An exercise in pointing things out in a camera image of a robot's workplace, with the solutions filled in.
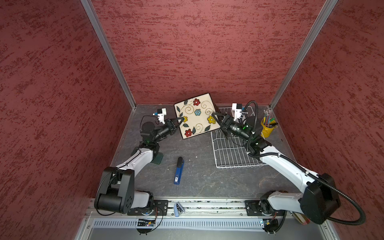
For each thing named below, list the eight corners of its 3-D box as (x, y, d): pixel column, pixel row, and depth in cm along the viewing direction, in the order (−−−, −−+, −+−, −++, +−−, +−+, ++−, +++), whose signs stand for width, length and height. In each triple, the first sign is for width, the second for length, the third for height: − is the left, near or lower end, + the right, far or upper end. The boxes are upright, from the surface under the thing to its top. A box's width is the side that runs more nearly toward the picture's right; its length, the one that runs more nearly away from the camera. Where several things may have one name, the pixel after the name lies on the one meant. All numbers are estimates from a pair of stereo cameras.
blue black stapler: (174, 184, 84) (173, 181, 80) (178, 159, 93) (178, 156, 89) (180, 185, 84) (179, 182, 80) (184, 160, 93) (184, 157, 89)
